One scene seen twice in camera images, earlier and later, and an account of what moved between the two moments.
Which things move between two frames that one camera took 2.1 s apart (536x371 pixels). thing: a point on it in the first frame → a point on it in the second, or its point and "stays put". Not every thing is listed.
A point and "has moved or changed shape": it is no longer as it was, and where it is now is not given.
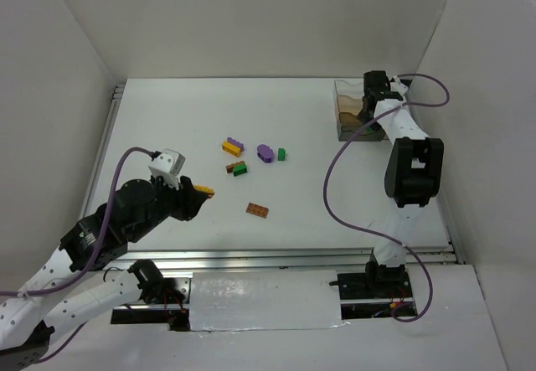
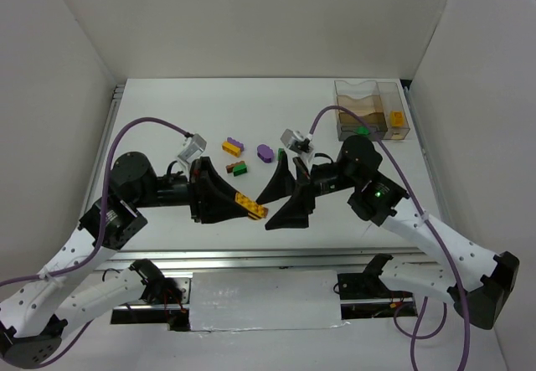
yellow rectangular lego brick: (231, 148) stays put
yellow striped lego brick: (204, 188) has moved or changed shape
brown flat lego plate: (230, 167) stays put
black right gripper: (374, 95) → (305, 184)
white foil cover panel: (265, 300) stays put
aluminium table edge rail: (241, 260) stays put
